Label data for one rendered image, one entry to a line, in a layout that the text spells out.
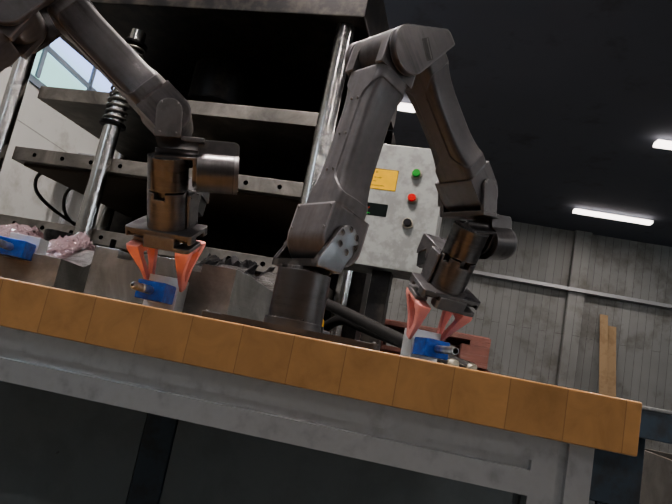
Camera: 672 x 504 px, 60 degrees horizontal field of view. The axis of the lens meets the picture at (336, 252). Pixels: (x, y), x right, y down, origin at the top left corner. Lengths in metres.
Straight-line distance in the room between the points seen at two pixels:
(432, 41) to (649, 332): 11.07
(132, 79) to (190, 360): 0.50
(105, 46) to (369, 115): 0.39
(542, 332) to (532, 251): 1.49
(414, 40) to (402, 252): 1.07
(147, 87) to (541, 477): 0.68
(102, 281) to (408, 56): 0.61
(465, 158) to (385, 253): 0.95
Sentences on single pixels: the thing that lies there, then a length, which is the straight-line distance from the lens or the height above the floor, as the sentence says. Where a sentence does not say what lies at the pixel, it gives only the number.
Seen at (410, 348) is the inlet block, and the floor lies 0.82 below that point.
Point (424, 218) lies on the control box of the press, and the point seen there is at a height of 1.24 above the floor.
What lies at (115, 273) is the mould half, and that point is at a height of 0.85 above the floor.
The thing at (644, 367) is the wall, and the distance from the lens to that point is 11.68.
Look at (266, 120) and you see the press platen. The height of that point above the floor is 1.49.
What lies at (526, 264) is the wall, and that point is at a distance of 11.23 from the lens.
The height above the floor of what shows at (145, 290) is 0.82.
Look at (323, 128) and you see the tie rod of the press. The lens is 1.80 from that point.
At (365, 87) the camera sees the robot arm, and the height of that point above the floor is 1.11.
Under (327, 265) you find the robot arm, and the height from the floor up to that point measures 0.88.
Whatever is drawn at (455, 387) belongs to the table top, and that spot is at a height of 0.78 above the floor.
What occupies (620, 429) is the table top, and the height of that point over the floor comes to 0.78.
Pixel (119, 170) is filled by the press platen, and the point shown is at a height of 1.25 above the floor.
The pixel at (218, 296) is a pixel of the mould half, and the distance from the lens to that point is 0.94.
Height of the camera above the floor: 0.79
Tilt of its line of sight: 10 degrees up
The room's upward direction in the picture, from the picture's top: 11 degrees clockwise
